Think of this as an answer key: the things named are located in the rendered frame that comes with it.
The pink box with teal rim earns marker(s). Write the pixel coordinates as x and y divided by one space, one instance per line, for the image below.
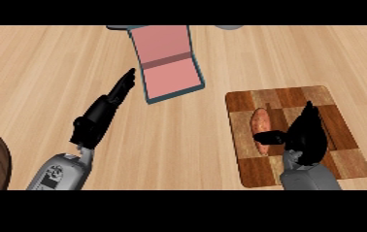
167 61

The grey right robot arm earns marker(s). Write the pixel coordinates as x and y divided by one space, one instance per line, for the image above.
306 176

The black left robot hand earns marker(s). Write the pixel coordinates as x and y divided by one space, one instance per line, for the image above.
98 114

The grey round object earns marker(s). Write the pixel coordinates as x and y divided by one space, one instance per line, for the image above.
229 26

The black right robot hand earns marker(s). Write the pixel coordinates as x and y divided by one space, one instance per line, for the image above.
306 135

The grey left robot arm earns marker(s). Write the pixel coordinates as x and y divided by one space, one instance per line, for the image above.
60 172

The orange sweet potato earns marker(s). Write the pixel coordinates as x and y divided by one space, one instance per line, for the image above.
262 125

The dark flat object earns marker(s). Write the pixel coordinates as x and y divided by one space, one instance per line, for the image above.
117 27

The dark brown round object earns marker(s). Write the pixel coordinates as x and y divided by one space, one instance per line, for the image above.
4 164

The checkered wooden cutting board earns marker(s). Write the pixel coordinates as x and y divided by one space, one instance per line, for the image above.
297 113

